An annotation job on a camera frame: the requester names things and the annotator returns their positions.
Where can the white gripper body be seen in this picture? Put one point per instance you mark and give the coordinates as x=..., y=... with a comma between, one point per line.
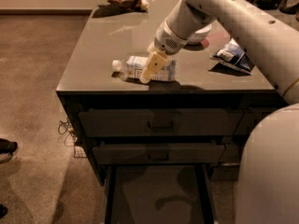
x=166, y=41

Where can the blue label plastic bottle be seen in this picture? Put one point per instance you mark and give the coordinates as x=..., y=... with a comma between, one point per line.
x=132, y=67

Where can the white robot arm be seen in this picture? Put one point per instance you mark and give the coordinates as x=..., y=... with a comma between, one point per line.
x=268, y=180

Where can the dark top left drawer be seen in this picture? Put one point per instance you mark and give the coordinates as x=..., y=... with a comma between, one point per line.
x=158, y=122

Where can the dark drawer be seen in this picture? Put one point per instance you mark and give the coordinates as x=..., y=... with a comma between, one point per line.
x=225, y=173
x=232, y=153
x=158, y=153
x=158, y=122
x=251, y=117

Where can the dark middle left drawer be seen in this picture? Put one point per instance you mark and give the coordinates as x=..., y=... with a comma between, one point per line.
x=158, y=153

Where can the dark top right drawer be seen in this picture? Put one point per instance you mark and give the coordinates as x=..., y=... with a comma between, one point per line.
x=251, y=117

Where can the dark middle right drawer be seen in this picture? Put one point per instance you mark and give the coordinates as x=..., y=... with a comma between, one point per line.
x=232, y=153

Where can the dark bottom right drawer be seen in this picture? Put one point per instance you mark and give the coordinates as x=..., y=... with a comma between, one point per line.
x=225, y=173

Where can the open bottom left drawer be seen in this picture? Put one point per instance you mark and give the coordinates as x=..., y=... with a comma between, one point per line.
x=159, y=194

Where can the white ceramic bowl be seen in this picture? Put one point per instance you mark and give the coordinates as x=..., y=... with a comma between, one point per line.
x=199, y=35

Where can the blue white chip bag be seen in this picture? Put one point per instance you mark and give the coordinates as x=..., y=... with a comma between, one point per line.
x=233, y=56

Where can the black shoe lower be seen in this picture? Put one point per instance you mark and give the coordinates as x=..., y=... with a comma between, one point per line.
x=3, y=210

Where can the dark cabinet frame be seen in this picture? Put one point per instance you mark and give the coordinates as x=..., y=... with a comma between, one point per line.
x=81, y=101

